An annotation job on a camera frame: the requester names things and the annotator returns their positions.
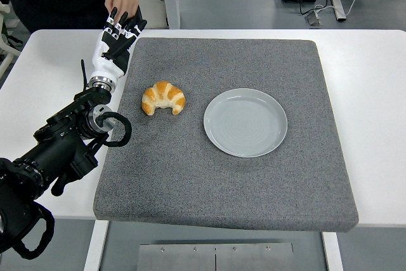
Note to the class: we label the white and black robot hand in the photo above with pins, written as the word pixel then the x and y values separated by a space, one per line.
pixel 106 64

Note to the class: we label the golden croissant bread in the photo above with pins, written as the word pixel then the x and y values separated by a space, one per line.
pixel 163 93

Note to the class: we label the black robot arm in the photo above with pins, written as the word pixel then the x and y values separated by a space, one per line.
pixel 54 150

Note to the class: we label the grey round plate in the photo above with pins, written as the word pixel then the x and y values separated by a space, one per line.
pixel 245 125

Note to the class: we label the white chair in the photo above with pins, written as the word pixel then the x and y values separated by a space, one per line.
pixel 9 60

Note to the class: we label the grey felt mat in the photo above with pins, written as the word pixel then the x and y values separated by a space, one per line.
pixel 222 182

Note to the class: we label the white work table leg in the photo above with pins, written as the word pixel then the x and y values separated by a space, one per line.
pixel 333 252
pixel 95 245

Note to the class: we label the small grey foot pedal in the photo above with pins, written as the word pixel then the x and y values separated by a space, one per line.
pixel 314 20

